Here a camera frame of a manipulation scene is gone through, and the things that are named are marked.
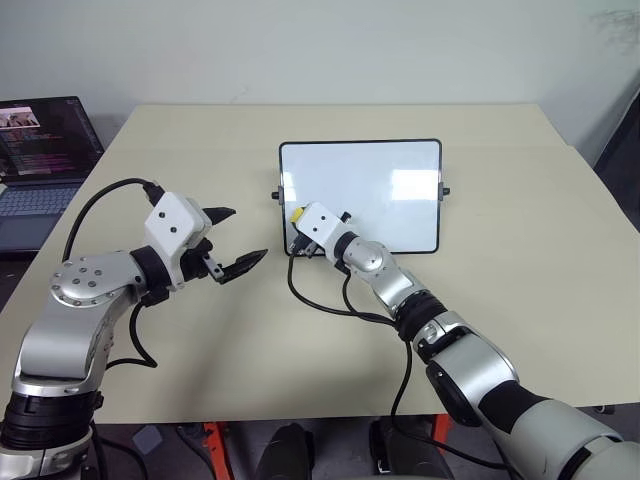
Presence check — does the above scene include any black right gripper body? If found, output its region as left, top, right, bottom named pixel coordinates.
left=289, top=231, right=324, bottom=261

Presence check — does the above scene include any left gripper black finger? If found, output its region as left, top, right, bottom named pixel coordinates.
left=221, top=248, right=269, bottom=287
left=204, top=205, right=238, bottom=229

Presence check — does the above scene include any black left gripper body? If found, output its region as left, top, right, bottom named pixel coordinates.
left=176, top=208, right=225, bottom=286

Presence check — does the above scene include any black-framed whiteboard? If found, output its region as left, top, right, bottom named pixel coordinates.
left=277, top=138, right=445, bottom=257

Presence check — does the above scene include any small grey block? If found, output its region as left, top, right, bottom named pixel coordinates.
left=133, top=425, right=162, bottom=454

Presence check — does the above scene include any open grey laptop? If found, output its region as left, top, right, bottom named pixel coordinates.
left=0, top=95, right=106, bottom=260

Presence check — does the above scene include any dark rounded shape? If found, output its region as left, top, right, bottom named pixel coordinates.
left=368, top=416, right=452, bottom=480
left=258, top=422, right=315, bottom=480

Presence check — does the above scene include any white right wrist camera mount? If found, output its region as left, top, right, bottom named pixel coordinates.
left=297, top=201, right=359, bottom=262

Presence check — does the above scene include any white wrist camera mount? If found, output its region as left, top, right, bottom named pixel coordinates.
left=143, top=191, right=214, bottom=292
left=297, top=201, right=359, bottom=262

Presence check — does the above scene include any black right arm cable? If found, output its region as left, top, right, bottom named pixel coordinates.
left=286, top=249, right=522, bottom=480

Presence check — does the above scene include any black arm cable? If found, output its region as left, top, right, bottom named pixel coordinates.
left=63, top=177, right=167, bottom=480
left=286, top=249, right=522, bottom=480

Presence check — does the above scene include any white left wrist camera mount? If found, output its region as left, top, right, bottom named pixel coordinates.
left=143, top=191, right=214, bottom=292

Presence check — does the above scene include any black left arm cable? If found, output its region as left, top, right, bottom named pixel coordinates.
left=63, top=177, right=167, bottom=480

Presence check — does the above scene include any orange table frame leg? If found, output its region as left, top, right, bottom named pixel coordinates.
left=431, top=413, right=452, bottom=457
left=201, top=421, right=232, bottom=480

